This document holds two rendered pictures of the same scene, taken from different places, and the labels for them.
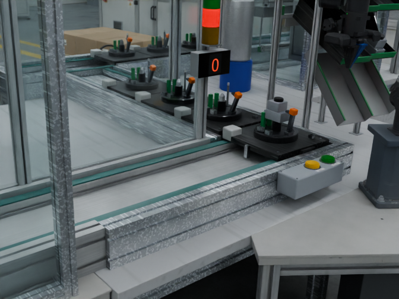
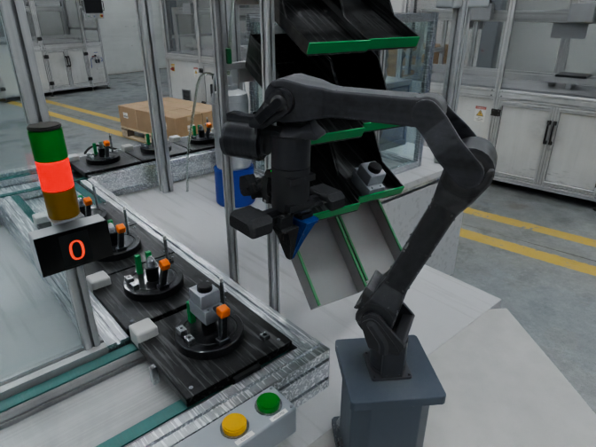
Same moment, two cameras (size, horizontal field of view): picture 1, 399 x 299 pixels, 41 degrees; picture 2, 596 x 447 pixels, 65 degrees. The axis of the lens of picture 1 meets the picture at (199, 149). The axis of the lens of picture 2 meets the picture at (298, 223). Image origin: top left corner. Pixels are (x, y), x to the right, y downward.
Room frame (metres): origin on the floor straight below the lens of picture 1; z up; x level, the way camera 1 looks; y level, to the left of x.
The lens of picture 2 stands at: (0.82, -0.42, 1.59)
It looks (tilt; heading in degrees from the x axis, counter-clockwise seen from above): 25 degrees down; 0
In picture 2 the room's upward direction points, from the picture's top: straight up
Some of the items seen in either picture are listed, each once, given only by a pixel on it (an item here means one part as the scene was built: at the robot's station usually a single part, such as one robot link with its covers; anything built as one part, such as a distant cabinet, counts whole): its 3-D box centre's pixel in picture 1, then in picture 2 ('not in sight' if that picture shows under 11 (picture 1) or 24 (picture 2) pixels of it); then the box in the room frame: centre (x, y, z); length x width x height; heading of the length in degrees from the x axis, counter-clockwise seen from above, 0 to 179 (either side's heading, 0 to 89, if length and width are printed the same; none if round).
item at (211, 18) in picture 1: (211, 17); (55, 173); (1.55, -0.02, 1.33); 0.05 x 0.05 x 0.05
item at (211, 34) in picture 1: (210, 35); (61, 200); (1.55, -0.02, 1.28); 0.05 x 0.05 x 0.05
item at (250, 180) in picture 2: (337, 24); (266, 183); (1.51, -0.37, 1.33); 0.07 x 0.07 x 0.06; 40
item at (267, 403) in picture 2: (327, 160); (268, 404); (1.42, -0.37, 0.96); 0.04 x 0.04 x 0.02
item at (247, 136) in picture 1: (275, 138); (210, 340); (1.59, -0.24, 0.96); 0.24 x 0.24 x 0.02; 41
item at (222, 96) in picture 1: (221, 104); (152, 270); (1.78, -0.07, 1.01); 0.24 x 0.24 x 0.13; 41
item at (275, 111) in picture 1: (275, 108); (203, 297); (1.60, -0.23, 1.06); 0.08 x 0.04 x 0.07; 41
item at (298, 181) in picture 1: (310, 175); (235, 439); (1.37, -0.32, 0.93); 0.21 x 0.07 x 0.06; 131
